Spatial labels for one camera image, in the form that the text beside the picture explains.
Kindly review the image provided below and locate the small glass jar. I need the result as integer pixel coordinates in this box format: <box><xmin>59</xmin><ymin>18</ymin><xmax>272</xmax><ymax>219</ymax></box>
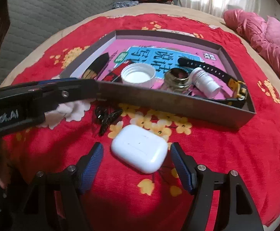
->
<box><xmin>163</xmin><ymin>68</ymin><xmax>192</xmax><ymax>93</ymax></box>

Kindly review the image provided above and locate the black and yellow wristwatch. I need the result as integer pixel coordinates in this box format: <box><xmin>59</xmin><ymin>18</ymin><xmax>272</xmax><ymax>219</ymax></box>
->
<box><xmin>178</xmin><ymin>57</ymin><xmax>249</xmax><ymax>107</ymax></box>

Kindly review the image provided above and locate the red lighter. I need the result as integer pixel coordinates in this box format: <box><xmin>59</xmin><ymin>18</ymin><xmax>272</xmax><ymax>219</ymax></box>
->
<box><xmin>104</xmin><ymin>64</ymin><xmax>128</xmax><ymax>82</ymax></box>

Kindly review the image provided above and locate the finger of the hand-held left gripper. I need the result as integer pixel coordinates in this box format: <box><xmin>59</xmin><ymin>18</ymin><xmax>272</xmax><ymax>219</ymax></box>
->
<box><xmin>42</xmin><ymin>79</ymin><xmax>98</xmax><ymax>112</ymax></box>
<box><xmin>0</xmin><ymin>77</ymin><xmax>79</xmax><ymax>93</ymax></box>

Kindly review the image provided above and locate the blue patterned cloth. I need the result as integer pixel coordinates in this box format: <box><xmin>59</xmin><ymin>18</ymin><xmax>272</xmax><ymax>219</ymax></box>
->
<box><xmin>113</xmin><ymin>0</ymin><xmax>139</xmax><ymax>9</ymax></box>

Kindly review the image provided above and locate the pink and blue book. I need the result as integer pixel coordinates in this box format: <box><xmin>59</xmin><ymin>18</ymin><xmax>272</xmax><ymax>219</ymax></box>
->
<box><xmin>98</xmin><ymin>40</ymin><xmax>223</xmax><ymax>100</ymax></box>

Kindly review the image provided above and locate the pink quilted duvet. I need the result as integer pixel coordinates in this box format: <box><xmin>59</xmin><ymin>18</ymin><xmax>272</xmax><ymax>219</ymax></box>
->
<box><xmin>223</xmin><ymin>9</ymin><xmax>280</xmax><ymax>94</ymax></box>

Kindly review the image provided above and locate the person's left hand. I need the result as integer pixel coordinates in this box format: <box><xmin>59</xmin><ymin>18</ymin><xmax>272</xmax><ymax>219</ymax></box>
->
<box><xmin>0</xmin><ymin>140</ymin><xmax>13</xmax><ymax>190</ymax></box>

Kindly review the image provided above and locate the beige bed sheet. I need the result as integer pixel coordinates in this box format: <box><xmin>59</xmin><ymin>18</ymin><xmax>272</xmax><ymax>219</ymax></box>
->
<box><xmin>0</xmin><ymin>2</ymin><xmax>280</xmax><ymax>227</ymax></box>

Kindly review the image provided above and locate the white ribbed bottle cap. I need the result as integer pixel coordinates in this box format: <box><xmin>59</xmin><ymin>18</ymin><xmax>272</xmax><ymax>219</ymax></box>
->
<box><xmin>121</xmin><ymin>63</ymin><xmax>156</xmax><ymax>89</ymax></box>

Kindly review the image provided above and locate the grey cardboard box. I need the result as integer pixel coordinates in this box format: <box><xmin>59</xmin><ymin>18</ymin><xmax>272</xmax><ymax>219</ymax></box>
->
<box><xmin>59</xmin><ymin>29</ymin><xmax>256</xmax><ymax>131</ymax></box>

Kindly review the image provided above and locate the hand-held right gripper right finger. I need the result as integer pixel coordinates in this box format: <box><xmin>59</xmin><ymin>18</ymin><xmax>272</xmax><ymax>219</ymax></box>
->
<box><xmin>170</xmin><ymin>142</ymin><xmax>263</xmax><ymax>231</ymax></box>

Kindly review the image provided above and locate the red floral blanket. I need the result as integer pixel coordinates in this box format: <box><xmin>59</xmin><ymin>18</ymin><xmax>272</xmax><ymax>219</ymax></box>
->
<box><xmin>1</xmin><ymin>13</ymin><xmax>280</xmax><ymax>229</ymax></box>

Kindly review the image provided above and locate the white earbuds case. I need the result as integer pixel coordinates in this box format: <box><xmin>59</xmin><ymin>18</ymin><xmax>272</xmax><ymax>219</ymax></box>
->
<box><xmin>110</xmin><ymin>124</ymin><xmax>168</xmax><ymax>174</ymax></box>

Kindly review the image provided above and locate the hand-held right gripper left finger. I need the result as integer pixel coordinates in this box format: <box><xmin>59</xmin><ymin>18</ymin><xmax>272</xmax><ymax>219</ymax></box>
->
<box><xmin>17</xmin><ymin>142</ymin><xmax>105</xmax><ymax>231</ymax></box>

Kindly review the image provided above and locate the black hair claw clip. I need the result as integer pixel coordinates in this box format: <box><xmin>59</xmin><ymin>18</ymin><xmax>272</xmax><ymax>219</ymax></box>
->
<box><xmin>94</xmin><ymin>106</ymin><xmax>123</xmax><ymax>136</ymax></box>

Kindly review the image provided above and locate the white pill bottle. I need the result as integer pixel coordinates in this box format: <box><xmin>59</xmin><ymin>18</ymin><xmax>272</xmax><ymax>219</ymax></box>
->
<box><xmin>190</xmin><ymin>67</ymin><xmax>221</xmax><ymax>99</ymax></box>

